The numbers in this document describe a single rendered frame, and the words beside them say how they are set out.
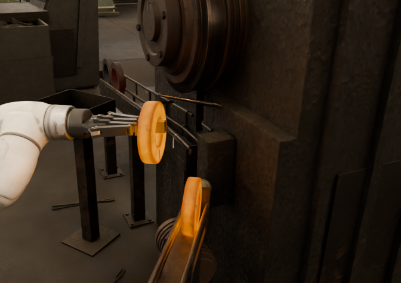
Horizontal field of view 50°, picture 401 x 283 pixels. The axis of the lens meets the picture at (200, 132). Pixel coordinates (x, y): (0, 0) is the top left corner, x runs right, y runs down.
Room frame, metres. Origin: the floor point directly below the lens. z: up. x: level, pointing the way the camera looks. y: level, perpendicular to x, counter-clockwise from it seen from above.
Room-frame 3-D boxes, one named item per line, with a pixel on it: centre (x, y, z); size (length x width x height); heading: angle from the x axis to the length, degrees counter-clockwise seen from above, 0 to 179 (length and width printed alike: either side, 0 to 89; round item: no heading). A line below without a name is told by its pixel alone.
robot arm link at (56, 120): (1.00, 0.35, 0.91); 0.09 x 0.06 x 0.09; 172
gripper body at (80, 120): (0.99, 0.28, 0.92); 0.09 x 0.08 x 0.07; 82
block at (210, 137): (1.22, -0.05, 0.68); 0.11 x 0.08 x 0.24; 116
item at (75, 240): (1.74, 0.54, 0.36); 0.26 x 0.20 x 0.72; 61
